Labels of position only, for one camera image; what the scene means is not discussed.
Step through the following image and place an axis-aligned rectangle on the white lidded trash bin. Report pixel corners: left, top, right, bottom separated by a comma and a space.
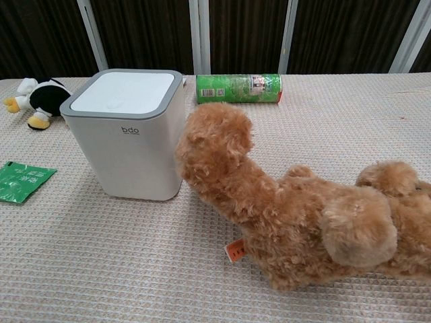
59, 69, 187, 202

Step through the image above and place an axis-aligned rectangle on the green cylindrical chip can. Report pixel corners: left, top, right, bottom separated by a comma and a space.
195, 73, 283, 104

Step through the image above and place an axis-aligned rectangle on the brown teddy bear plush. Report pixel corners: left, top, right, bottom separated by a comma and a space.
174, 102, 431, 292

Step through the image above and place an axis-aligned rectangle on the orange sewn label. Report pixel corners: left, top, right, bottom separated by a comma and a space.
224, 238, 247, 264

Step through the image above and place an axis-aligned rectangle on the dark pleated curtain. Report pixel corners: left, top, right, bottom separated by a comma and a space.
0, 0, 431, 81

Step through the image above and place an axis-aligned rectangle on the beige woven tablecloth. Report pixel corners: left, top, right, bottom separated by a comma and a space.
0, 72, 431, 323

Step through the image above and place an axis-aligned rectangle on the black white penguin plush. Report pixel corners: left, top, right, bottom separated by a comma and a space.
3, 77, 73, 131

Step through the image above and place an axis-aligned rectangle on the green foil snack packet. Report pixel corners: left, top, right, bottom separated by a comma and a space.
0, 161, 57, 204

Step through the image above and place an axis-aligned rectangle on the white metal frame post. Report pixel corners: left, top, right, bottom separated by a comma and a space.
188, 0, 212, 75
393, 0, 430, 73
76, 0, 109, 67
278, 0, 300, 74

